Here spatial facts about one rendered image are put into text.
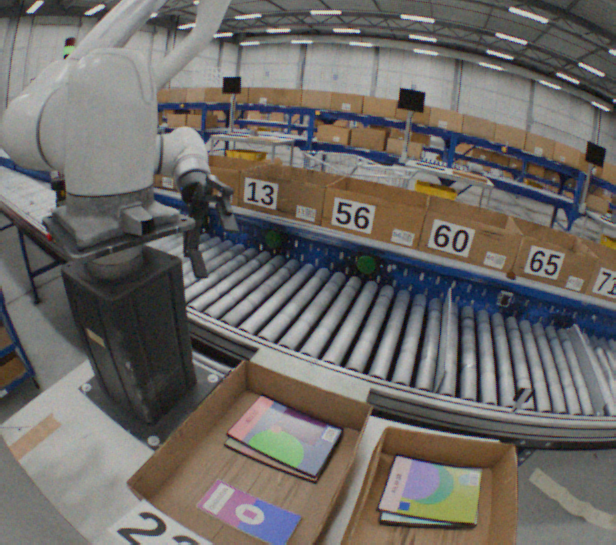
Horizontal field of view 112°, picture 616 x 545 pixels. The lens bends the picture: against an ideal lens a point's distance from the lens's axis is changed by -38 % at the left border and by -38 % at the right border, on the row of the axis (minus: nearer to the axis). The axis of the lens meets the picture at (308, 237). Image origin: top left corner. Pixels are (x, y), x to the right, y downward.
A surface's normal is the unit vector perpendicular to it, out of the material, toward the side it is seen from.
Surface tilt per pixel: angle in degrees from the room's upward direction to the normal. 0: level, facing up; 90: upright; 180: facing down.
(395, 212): 90
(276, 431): 0
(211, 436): 0
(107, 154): 91
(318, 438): 0
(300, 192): 90
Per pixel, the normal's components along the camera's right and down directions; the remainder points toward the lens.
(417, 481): 0.11, -0.92
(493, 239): -0.38, 0.32
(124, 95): 0.75, 0.12
